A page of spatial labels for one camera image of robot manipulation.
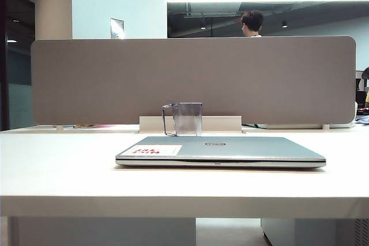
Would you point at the transparent grey water cup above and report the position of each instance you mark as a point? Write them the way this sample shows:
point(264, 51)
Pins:
point(188, 120)

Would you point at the white red laptop sticker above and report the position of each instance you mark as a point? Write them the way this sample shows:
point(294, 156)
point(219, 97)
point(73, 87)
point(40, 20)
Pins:
point(155, 150)

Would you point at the silver Dell laptop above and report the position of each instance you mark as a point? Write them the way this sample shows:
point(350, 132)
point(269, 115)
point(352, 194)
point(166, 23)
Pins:
point(245, 151)

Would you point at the grey-brown desk divider panel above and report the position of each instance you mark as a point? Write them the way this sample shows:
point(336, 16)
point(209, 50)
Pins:
point(115, 79)

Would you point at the small round ceiling lamp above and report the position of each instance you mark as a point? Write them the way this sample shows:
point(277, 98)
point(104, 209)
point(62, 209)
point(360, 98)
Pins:
point(203, 27)
point(284, 24)

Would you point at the pink orange flat items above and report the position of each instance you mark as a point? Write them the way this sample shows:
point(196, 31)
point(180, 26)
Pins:
point(92, 125)

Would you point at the person in white shirt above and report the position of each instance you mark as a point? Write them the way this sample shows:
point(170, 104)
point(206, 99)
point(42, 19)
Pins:
point(253, 24)

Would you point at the white flat object behind divider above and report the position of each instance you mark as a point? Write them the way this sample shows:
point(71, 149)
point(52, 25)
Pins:
point(302, 125)

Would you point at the white desk support panel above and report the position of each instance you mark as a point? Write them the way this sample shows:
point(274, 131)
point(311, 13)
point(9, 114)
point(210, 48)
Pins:
point(101, 233)

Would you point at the blue items on far desk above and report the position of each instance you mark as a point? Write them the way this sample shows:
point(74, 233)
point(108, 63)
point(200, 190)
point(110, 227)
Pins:
point(362, 119)

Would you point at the person in yellow shirt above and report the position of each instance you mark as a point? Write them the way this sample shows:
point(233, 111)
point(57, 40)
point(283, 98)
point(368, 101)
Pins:
point(366, 84)

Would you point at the white wall notice paper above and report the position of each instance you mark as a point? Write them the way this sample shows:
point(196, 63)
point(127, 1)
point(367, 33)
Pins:
point(116, 28)

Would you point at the beige divider foot bracket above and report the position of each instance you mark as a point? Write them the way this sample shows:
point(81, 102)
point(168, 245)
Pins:
point(325, 127)
point(59, 127)

